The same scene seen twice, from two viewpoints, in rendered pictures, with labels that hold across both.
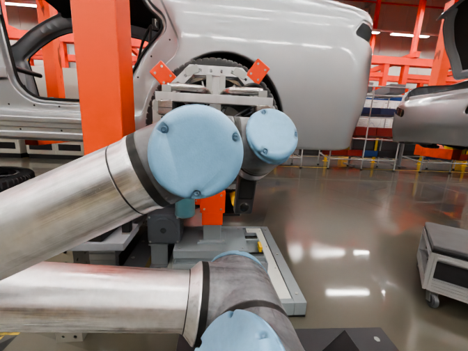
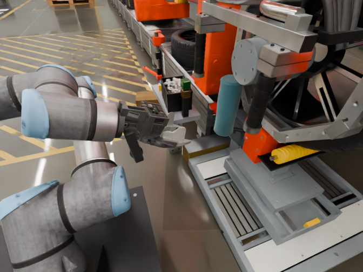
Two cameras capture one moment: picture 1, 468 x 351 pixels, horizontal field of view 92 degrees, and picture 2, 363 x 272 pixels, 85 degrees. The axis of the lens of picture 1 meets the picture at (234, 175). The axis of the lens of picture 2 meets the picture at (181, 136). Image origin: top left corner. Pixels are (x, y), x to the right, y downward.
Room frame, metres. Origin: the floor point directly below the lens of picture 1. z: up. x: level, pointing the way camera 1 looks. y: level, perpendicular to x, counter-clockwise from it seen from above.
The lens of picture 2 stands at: (0.57, -0.43, 1.07)
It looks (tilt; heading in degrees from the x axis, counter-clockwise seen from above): 41 degrees down; 75
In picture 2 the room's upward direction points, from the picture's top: straight up
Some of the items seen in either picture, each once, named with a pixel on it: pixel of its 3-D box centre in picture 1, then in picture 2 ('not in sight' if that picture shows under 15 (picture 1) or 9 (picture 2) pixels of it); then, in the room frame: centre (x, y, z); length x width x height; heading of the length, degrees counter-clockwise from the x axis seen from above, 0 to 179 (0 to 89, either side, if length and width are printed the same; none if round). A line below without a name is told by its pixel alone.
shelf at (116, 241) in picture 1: (74, 235); (173, 100); (0.80, 0.60, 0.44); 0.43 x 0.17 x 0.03; 95
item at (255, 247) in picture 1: (220, 251); (274, 186); (1.24, 0.06, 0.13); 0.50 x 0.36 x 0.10; 95
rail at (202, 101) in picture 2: not in sight; (162, 56); (0.94, 1.81, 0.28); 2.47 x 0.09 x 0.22; 95
